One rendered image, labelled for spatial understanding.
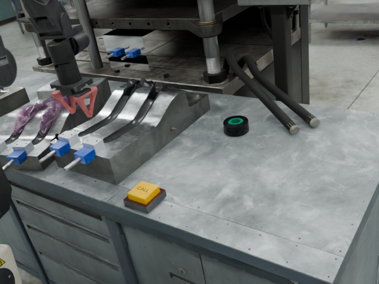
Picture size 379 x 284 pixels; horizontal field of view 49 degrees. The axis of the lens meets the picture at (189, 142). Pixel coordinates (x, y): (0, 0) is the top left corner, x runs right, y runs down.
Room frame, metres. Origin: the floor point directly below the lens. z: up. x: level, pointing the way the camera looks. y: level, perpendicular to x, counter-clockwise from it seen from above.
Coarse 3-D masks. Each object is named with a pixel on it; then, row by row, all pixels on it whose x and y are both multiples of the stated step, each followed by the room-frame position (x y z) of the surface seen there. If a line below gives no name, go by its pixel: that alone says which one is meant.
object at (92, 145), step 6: (90, 138) 1.06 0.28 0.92; (96, 138) 1.05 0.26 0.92; (84, 144) 1.04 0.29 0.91; (90, 144) 1.02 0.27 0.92; (96, 144) 1.02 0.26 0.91; (102, 144) 1.03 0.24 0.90; (78, 150) 1.02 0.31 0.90; (84, 150) 1.02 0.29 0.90; (90, 150) 1.01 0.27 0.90; (96, 150) 1.02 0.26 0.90; (78, 156) 1.00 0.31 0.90; (84, 156) 0.99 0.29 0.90; (90, 156) 1.00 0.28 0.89; (72, 162) 0.98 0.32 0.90; (78, 162) 0.99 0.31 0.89; (84, 162) 0.99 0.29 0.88; (66, 168) 0.95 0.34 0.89
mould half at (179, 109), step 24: (120, 96) 1.33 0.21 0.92; (144, 96) 1.27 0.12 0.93; (168, 96) 1.23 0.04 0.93; (192, 96) 1.36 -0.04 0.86; (96, 120) 1.25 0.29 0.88; (120, 120) 1.22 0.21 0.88; (144, 120) 1.17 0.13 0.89; (168, 120) 1.17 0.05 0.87; (192, 120) 1.27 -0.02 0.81; (120, 144) 1.04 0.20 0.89; (144, 144) 1.08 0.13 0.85; (72, 168) 1.09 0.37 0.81; (96, 168) 1.01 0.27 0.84; (120, 168) 0.99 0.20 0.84
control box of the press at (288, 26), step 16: (240, 0) 1.67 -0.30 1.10; (256, 0) 1.62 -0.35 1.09; (272, 0) 1.58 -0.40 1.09; (288, 0) 1.54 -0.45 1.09; (304, 0) 1.50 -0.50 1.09; (272, 16) 1.64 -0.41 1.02; (288, 16) 1.62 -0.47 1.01; (272, 32) 1.64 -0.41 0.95; (288, 32) 1.63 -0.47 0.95; (288, 48) 1.62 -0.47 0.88; (288, 64) 1.62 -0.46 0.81; (288, 80) 1.61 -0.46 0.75
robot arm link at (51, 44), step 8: (56, 40) 1.03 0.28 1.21; (64, 40) 1.03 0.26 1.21; (72, 40) 1.06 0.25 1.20; (48, 48) 1.02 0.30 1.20; (56, 48) 1.01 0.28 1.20; (64, 48) 1.01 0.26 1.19; (72, 48) 1.06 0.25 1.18; (56, 56) 1.01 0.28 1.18; (64, 56) 1.01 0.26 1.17; (72, 56) 1.03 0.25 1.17
